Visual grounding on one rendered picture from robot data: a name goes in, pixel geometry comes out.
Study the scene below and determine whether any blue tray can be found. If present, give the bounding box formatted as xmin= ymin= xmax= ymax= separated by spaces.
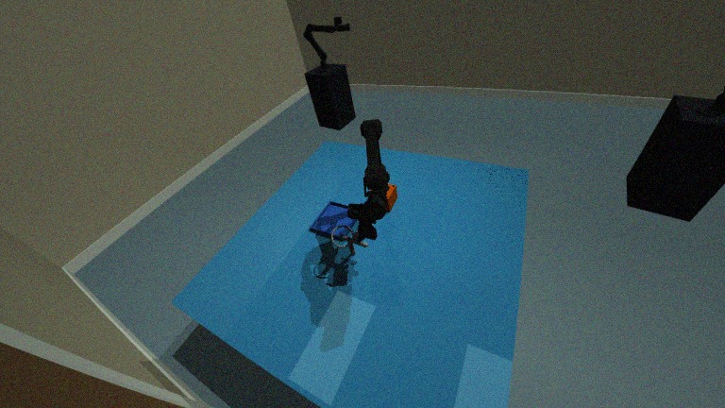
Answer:
xmin=310 ymin=201 xmax=357 ymax=240

